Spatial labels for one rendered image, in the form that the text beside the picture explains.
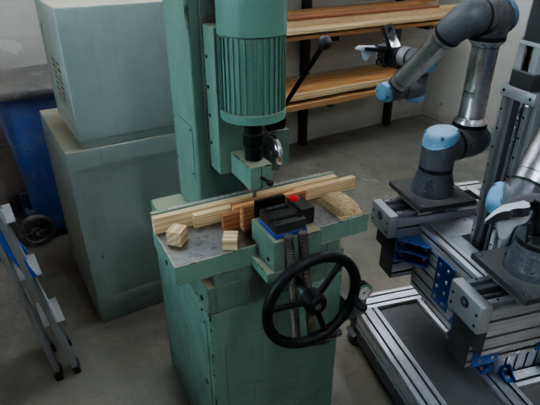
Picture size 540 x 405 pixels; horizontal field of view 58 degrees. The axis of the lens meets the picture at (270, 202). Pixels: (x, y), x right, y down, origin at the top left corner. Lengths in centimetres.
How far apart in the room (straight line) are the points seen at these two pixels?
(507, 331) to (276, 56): 97
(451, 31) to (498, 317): 86
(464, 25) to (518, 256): 70
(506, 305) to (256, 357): 73
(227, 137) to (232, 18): 37
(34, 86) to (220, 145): 162
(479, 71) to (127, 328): 184
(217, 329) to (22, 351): 129
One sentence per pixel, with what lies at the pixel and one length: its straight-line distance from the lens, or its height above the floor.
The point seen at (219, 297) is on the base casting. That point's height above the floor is 76.
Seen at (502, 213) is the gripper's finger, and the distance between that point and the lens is 87.
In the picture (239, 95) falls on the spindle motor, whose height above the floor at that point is 128.
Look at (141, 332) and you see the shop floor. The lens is 243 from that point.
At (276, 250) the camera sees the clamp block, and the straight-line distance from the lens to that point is 122.
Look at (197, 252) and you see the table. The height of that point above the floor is 90.
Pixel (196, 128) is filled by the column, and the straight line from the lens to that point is 149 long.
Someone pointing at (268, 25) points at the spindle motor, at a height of 144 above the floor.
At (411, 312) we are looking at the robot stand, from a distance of 223.
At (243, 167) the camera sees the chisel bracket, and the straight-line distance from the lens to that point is 138.
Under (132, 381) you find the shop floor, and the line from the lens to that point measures 223.
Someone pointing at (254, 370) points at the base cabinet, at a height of 44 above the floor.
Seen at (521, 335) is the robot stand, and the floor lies 64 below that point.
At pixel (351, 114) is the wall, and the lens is 471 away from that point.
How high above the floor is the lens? 162
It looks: 28 degrees down
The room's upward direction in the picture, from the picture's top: straight up
